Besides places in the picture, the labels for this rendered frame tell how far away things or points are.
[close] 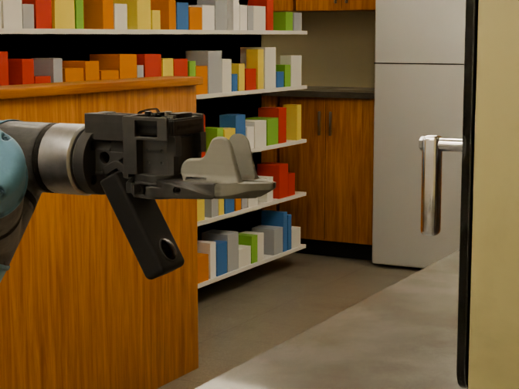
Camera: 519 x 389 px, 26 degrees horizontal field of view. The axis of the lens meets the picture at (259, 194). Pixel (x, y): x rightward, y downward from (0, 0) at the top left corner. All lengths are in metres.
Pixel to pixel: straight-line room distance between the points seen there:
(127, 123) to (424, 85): 5.08
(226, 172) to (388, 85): 5.16
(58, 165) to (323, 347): 0.37
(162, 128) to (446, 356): 0.42
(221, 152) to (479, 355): 0.31
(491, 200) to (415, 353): 0.39
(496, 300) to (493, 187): 0.09
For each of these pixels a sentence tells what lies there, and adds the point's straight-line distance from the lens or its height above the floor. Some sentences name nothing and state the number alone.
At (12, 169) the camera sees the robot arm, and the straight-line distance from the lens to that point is 1.04.
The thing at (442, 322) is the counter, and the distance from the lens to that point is 1.43.
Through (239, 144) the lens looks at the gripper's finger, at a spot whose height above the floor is 1.19.
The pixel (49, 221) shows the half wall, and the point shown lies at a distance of 3.60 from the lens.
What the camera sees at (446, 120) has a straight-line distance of 6.12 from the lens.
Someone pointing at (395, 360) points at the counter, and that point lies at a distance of 1.26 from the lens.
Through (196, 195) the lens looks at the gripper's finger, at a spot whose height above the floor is 1.14.
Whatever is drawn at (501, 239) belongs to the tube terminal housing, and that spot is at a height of 1.13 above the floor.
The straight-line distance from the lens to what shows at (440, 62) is 6.11.
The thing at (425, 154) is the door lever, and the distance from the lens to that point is 1.01.
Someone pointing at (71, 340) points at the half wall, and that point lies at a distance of 3.76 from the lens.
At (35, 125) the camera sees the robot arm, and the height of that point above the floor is 1.20.
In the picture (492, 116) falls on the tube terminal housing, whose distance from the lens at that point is 0.94.
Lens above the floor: 1.30
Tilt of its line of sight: 8 degrees down
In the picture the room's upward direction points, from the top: straight up
